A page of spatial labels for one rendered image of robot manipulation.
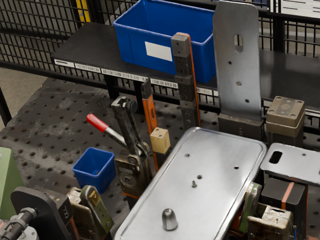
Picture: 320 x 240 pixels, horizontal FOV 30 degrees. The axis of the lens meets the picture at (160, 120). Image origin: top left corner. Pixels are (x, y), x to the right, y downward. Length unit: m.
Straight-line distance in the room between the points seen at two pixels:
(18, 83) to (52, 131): 1.63
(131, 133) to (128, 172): 0.11
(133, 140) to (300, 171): 0.40
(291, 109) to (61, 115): 0.98
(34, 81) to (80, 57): 1.87
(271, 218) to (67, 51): 0.92
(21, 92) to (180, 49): 2.20
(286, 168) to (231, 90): 0.25
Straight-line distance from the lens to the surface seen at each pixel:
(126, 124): 1.35
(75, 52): 1.89
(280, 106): 1.51
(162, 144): 1.46
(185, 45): 1.54
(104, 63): 1.81
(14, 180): 1.72
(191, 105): 1.66
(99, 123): 1.42
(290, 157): 1.46
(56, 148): 2.06
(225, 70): 1.50
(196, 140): 1.52
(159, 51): 1.68
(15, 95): 3.64
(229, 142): 1.51
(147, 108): 1.44
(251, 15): 1.38
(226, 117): 1.58
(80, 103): 2.23
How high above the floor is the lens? 2.01
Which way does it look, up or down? 39 degrees down
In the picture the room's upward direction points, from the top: 10 degrees counter-clockwise
